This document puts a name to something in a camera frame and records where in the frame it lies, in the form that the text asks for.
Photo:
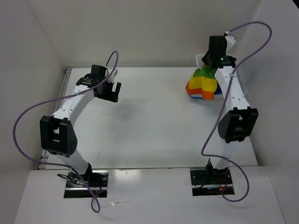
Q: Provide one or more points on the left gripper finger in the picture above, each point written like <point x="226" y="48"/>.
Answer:
<point x="108" y="87"/>
<point x="117" y="91"/>

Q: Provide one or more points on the rainbow striped shorts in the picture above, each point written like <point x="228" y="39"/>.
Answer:
<point x="202" y="84"/>

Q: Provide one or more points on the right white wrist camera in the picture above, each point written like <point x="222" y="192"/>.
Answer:
<point x="231" y="40"/>

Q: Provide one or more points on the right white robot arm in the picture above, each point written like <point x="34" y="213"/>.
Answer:
<point x="237" y="118"/>

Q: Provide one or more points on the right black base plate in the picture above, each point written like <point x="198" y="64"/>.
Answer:
<point x="211" y="185"/>

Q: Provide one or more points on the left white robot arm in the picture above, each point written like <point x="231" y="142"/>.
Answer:
<point x="57" y="133"/>

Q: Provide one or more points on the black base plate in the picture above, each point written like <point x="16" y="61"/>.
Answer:
<point x="76" y="189"/>
<point x="211" y="185"/>

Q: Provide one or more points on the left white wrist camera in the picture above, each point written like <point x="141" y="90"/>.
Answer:
<point x="110" y="75"/>

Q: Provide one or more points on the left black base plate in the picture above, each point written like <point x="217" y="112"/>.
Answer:
<point x="76" y="189"/>

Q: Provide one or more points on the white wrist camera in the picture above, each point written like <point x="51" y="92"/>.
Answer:
<point x="110" y="75"/>
<point x="231" y="40"/>

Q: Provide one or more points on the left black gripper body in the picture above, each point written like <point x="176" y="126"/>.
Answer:
<point x="110" y="97"/>

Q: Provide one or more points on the white perforated plastic basket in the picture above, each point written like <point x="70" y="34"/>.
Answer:
<point x="199" y="63"/>

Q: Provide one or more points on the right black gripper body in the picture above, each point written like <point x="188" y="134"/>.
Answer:
<point x="206" y="57"/>

